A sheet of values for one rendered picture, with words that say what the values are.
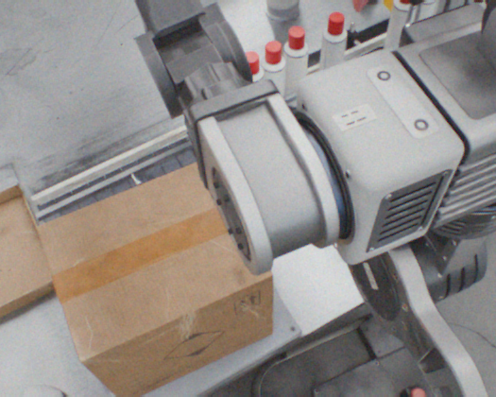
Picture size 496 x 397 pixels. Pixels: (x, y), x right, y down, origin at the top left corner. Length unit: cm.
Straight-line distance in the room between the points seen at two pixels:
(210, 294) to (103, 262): 17
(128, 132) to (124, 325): 65
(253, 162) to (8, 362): 83
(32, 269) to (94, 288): 40
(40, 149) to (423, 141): 109
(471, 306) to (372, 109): 169
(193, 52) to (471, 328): 167
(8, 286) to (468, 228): 91
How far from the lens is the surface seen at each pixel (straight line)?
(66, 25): 172
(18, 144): 148
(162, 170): 127
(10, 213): 137
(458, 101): 53
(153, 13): 67
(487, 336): 213
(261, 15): 157
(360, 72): 53
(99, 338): 86
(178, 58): 64
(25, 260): 130
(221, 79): 58
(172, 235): 91
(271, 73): 121
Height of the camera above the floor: 191
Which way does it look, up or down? 59 degrees down
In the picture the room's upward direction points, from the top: 4 degrees counter-clockwise
